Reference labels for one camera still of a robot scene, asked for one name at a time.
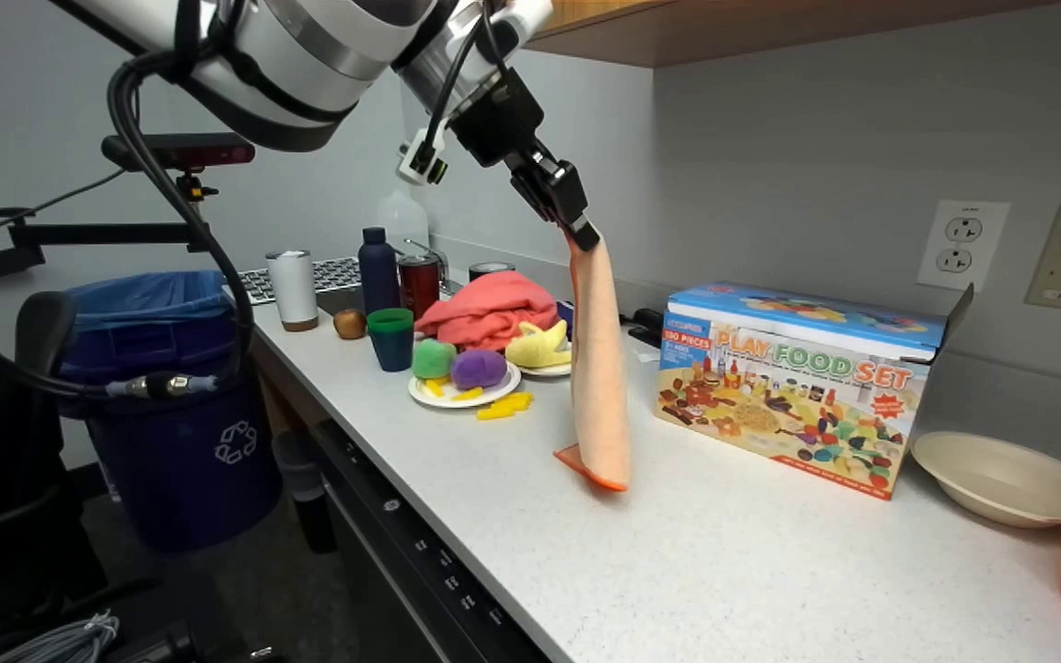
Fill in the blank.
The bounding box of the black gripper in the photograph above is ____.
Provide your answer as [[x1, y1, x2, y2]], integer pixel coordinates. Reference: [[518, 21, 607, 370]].
[[451, 67, 607, 257]]

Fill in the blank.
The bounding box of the orange microfiber towel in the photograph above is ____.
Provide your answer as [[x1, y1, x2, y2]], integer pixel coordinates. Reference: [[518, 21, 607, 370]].
[[554, 233, 632, 498]]

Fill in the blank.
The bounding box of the red cloth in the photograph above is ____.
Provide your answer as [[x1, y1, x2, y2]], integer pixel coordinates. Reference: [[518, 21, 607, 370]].
[[414, 271, 565, 357]]

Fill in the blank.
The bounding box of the yellow toy food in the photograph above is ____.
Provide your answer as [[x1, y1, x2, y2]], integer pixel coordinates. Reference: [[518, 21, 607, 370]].
[[505, 319, 576, 371]]

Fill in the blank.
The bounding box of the small black object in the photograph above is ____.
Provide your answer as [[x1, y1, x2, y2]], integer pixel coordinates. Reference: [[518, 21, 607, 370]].
[[619, 305, 672, 352]]

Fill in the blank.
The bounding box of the dark red cup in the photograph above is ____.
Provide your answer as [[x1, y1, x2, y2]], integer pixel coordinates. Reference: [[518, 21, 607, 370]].
[[398, 253, 447, 325]]

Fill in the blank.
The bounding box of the small white plate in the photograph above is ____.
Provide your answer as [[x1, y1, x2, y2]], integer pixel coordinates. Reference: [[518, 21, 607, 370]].
[[511, 347, 577, 384]]

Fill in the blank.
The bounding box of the purple toy food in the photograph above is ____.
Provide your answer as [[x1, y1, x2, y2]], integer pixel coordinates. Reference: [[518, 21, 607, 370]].
[[451, 347, 511, 396]]

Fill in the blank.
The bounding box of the navy blue bottle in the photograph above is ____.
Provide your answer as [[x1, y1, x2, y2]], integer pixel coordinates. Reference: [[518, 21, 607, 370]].
[[354, 225, 402, 319]]

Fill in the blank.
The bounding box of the green toy food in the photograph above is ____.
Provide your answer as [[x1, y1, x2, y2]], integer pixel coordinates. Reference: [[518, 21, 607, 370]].
[[408, 337, 462, 384]]

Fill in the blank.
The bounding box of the yellow toy fries bundle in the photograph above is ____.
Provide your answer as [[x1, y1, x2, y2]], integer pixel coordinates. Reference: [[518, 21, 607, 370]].
[[474, 386, 538, 423]]

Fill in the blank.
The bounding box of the green cup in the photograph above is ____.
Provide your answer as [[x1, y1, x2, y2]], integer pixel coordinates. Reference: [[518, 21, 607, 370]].
[[366, 305, 420, 375]]

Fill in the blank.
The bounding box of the white plate with toy food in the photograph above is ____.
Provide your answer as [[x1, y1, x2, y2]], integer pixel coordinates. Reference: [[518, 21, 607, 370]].
[[406, 363, 524, 414]]

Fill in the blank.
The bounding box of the grey computer keyboard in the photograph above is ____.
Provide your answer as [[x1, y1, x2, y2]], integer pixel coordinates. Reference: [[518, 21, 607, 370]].
[[238, 253, 370, 310]]

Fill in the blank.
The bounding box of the white tumbler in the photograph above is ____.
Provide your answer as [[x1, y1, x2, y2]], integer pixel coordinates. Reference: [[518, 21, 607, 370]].
[[265, 249, 322, 331]]

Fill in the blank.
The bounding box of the colourful toy food set box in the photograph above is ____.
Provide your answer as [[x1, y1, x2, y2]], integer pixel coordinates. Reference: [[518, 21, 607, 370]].
[[653, 284, 977, 506]]

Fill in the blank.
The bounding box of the black dishwasher control panel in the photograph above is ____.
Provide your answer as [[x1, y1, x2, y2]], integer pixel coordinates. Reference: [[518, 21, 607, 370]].
[[305, 414, 554, 663]]

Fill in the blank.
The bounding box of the blue recycling bin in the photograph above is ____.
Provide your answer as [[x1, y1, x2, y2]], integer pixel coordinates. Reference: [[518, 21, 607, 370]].
[[56, 271, 286, 557]]

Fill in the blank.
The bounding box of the beige bowl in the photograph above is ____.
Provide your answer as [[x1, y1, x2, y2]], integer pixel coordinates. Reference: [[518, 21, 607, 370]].
[[911, 428, 1061, 531]]

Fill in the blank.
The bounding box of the black office chair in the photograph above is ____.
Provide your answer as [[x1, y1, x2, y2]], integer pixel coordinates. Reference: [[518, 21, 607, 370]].
[[0, 293, 111, 621]]

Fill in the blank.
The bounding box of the grey fabric bundle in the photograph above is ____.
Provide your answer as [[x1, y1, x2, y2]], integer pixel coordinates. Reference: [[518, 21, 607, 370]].
[[0, 607, 126, 663]]

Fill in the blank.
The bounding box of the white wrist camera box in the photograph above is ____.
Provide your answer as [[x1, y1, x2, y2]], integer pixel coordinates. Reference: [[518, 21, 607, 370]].
[[394, 122, 452, 187]]

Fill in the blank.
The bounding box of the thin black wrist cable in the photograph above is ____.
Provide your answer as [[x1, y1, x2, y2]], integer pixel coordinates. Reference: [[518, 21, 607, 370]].
[[414, 12, 495, 160]]

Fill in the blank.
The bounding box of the wooden wall cabinet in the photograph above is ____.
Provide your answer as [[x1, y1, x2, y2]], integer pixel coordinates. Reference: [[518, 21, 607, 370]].
[[526, 0, 1051, 70]]

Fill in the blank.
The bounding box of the black and red camera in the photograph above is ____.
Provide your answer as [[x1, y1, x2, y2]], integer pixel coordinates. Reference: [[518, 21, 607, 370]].
[[101, 129, 257, 172]]

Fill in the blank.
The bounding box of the white wall power outlet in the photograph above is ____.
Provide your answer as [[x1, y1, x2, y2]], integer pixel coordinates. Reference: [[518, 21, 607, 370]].
[[912, 198, 1013, 296]]

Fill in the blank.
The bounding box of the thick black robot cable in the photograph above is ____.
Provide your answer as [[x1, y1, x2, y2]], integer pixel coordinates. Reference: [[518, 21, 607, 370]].
[[0, 48, 257, 409]]

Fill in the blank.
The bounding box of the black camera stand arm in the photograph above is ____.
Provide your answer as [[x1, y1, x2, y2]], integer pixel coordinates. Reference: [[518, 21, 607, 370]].
[[0, 169, 221, 300]]

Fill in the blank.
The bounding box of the thin black stand cable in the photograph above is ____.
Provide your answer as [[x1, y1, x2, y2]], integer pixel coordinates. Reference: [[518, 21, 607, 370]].
[[0, 166, 130, 253]]

